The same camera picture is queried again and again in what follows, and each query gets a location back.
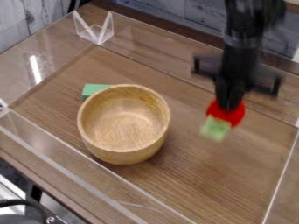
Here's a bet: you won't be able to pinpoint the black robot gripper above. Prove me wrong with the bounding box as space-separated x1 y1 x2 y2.
191 0 287 112

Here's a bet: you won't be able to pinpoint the red plush strawberry green leaves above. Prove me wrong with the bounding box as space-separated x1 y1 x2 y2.
200 100 246 141

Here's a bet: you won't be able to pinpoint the wooden bowl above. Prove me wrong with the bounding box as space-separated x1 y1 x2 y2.
78 84 171 165

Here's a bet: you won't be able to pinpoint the green rectangular block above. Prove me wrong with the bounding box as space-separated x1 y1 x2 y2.
82 84 110 101

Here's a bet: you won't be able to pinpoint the clear acrylic tray wall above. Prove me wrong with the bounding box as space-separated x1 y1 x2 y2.
0 5 299 224

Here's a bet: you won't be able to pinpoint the clear acrylic corner bracket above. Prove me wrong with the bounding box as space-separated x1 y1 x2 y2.
72 11 115 46

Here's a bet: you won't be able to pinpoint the black table leg bracket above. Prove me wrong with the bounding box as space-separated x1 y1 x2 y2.
24 184 67 224

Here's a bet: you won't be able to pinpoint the black cable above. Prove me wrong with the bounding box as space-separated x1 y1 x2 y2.
0 199 48 222

